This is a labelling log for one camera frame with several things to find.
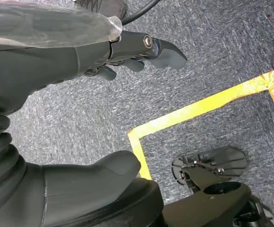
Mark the ribbed grey left arm sleeve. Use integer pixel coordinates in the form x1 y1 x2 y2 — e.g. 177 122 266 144
0 91 45 227

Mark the rounded black robot leg cover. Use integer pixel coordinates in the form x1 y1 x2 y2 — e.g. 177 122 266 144
76 178 165 227

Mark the yellow floor tape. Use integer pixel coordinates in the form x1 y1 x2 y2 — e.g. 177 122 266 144
127 68 274 181

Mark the dark shoe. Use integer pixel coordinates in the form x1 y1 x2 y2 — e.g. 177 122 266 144
76 0 128 20

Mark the thick black cable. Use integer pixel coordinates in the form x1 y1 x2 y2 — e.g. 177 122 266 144
121 0 162 26

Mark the black robot foot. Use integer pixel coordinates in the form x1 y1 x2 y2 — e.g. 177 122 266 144
162 145 274 227

